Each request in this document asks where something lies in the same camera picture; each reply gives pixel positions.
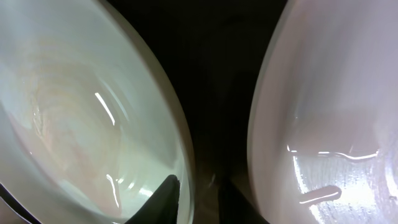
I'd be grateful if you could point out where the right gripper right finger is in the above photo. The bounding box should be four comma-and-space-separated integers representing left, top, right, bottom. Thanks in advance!
218, 179, 269, 224

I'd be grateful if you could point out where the white plate with red sauce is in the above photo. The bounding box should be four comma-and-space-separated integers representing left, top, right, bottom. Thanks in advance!
247, 0, 397, 223

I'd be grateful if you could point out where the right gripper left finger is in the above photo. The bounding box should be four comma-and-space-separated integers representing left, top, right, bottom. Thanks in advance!
125, 174, 180, 224

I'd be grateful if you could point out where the cream plate with red stain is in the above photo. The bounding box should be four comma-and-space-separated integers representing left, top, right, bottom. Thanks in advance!
1, 0, 195, 223

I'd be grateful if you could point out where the large brown serving tray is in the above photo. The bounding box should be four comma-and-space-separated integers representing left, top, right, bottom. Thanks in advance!
1, 1, 285, 223

